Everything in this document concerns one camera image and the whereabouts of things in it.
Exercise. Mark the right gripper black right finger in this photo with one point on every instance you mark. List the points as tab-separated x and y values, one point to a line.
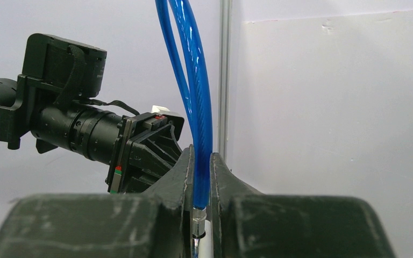
248	223

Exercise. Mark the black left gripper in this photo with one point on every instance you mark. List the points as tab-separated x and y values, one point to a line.
145	149

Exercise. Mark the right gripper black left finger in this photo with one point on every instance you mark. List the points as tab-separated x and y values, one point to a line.
154	223

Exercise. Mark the blue cable lock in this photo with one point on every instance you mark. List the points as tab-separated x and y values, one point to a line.
185	50

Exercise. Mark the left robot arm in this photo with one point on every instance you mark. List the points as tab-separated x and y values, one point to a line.
55	99

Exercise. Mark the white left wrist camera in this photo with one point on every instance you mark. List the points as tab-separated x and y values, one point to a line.
160	110

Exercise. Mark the aluminium corner post right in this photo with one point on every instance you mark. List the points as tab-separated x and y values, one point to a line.
223	82

